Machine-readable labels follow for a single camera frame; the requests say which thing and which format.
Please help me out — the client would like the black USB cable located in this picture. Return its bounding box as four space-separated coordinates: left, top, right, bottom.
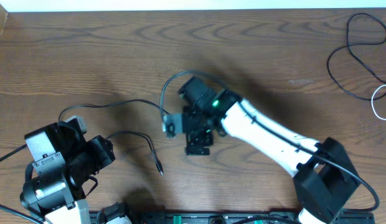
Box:
58 98 171 177
326 12 386 101

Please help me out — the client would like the white USB cable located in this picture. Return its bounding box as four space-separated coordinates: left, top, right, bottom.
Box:
370 84 386 121

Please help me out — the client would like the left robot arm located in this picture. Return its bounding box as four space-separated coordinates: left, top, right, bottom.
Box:
20 118 115 221

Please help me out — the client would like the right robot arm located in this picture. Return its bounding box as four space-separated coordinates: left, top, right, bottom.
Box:
178 77 360 223

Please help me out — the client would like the black left camera cable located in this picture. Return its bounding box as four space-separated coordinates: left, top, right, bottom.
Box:
0 143 44 224

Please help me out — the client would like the black camera cable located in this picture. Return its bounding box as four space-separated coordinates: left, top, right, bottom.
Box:
159 70 380 213
0 143 44 224

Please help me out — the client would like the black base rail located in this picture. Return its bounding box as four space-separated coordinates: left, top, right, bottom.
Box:
88 202 376 224

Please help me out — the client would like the black right camera cable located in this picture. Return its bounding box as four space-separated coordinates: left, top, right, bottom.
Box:
159 70 380 213

